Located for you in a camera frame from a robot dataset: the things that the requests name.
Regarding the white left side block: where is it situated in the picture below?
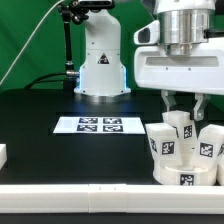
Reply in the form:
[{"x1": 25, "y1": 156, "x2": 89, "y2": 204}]
[{"x1": 0, "y1": 144, "x2": 7, "y2": 170}]

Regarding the black cable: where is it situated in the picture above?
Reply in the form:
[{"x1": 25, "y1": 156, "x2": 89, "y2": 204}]
[{"x1": 23, "y1": 71, "x2": 81, "y2": 90}]

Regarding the white cable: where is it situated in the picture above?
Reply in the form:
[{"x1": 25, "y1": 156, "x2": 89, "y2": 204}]
[{"x1": 0, "y1": 0, "x2": 66, "y2": 86}]

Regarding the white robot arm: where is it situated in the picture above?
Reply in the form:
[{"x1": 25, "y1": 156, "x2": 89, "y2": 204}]
[{"x1": 76, "y1": 0, "x2": 224, "y2": 120}]

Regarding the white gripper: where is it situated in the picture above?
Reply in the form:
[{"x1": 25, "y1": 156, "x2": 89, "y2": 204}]
[{"x1": 134, "y1": 44, "x2": 224, "y2": 121}]

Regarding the white front rail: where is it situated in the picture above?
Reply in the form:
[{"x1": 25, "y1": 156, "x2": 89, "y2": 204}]
[{"x1": 0, "y1": 184, "x2": 224, "y2": 214}]

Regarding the white marker sheet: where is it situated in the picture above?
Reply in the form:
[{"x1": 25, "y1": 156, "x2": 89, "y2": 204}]
[{"x1": 54, "y1": 117, "x2": 145, "y2": 134}]

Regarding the white round stool seat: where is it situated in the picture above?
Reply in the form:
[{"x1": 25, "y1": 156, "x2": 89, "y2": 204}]
[{"x1": 153, "y1": 165, "x2": 217, "y2": 186}]

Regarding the black camera stand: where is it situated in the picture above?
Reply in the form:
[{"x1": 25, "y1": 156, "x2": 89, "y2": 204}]
[{"x1": 58, "y1": 0, "x2": 115, "y2": 91}]

